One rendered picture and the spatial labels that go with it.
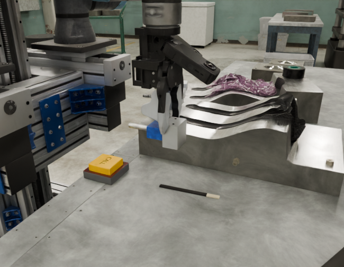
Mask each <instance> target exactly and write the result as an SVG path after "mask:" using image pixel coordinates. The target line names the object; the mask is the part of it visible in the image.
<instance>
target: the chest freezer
mask: <svg viewBox="0 0 344 267"><path fill-rule="evenodd" d="M214 5H215V2H182V23H181V25H179V26H180V34H178V35H179V36H180V37H181V38H182V39H183V40H185V41H186V42H187V43H188V44H190V45H194V46H202V48H204V46H205V45H210V44H211V42H212V41H213V24H214Z"/></svg>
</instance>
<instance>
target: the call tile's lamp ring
mask: <svg viewBox="0 0 344 267"><path fill-rule="evenodd" d="M123 163H124V164H123V165H122V166H121V167H120V168H118V169H117V170H116V171H115V172H114V173H113V174H111V175H110V176H109V175H105V174H102V173H97V172H93V171H89V170H88V169H89V167H88V168H86V169H85V170H83V171H85V172H88V173H93V174H97V175H101V176H105V177H109V178H112V177H113V176H114V175H115V174H116V173H117V172H118V171H120V170H121V169H122V168H123V167H125V165H126V164H128V163H127V162H123Z"/></svg>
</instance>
